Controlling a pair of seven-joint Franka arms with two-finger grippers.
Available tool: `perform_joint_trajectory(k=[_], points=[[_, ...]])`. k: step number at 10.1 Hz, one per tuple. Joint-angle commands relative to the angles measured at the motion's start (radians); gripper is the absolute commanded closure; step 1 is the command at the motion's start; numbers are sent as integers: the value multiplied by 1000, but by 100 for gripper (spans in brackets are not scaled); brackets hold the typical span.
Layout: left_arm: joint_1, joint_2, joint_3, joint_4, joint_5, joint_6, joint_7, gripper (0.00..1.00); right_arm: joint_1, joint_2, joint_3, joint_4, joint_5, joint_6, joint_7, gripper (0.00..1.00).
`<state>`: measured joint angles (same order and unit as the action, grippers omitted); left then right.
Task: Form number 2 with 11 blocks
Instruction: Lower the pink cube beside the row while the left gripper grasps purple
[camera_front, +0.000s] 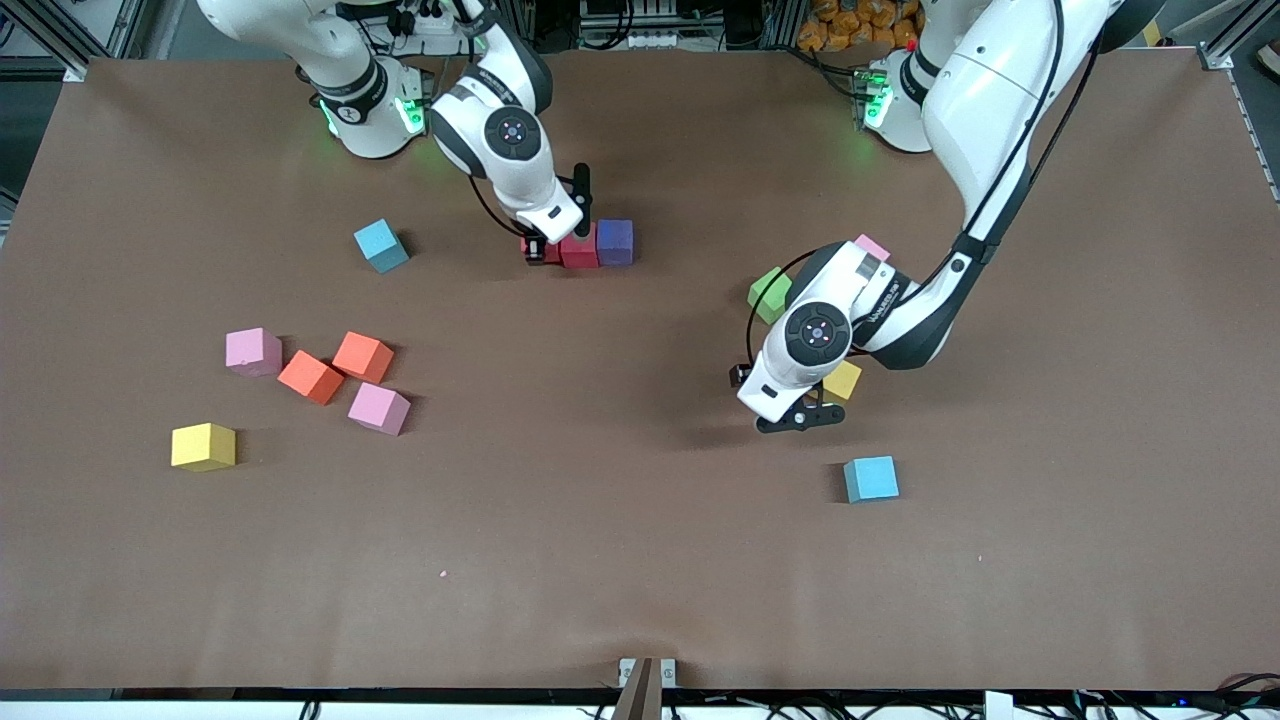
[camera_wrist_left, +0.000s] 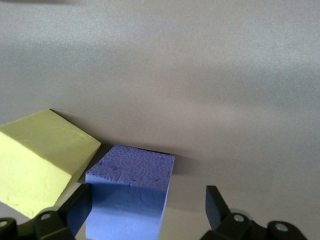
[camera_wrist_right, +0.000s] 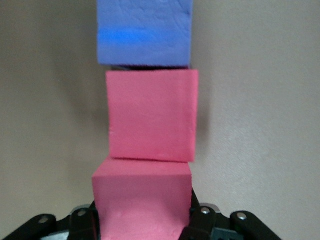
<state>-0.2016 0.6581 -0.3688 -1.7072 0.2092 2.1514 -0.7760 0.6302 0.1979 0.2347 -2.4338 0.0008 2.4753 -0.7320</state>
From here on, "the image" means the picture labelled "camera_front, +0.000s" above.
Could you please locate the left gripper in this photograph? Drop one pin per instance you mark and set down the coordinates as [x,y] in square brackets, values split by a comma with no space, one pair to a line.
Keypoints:
[741,375]

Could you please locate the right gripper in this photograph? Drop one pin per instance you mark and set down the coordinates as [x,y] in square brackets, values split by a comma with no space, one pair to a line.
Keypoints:
[533,247]

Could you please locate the red foam block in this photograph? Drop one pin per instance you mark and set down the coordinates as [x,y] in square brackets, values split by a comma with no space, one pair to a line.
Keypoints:
[580,250]
[555,255]

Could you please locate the purple foam block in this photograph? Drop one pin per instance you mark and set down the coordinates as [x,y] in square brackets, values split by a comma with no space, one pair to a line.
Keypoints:
[615,243]

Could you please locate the yellow foam block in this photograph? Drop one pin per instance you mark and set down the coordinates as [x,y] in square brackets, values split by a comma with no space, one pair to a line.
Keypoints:
[203,446]
[845,380]

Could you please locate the orange foam block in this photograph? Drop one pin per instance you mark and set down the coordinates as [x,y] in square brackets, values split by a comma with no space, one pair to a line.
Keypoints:
[363,357]
[310,377]

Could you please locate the pink foam block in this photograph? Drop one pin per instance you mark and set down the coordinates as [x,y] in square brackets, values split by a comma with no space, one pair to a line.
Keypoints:
[253,351]
[379,408]
[872,245]

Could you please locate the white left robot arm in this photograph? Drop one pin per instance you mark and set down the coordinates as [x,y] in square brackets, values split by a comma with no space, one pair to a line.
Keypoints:
[818,335]

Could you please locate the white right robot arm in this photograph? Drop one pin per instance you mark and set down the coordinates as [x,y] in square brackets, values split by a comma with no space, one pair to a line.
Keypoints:
[512,130]

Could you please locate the green foam block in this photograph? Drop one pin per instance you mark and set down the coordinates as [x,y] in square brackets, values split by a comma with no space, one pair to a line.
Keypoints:
[768,295]

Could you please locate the light blue foam block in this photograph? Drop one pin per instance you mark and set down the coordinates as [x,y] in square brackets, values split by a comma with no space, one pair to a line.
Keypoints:
[871,478]
[380,245]

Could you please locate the brown paper table cover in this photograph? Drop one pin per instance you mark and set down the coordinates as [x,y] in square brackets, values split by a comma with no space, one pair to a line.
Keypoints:
[640,560]

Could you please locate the white electronics box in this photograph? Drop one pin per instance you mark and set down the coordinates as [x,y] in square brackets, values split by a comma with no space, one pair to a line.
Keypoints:
[630,20]

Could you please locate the white power strip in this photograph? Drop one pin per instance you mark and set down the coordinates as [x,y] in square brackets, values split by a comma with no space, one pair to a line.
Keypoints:
[420,20]

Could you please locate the orange snack bag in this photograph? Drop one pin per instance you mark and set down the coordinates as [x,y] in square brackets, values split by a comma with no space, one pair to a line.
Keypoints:
[860,25]

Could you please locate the grey metal camera bracket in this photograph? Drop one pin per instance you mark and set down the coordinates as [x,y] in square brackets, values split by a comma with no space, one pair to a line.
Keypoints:
[645,680]

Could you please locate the silver aluminium frame profile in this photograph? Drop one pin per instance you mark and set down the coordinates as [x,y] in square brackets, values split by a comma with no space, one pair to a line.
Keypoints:
[90,40]
[1215,58]

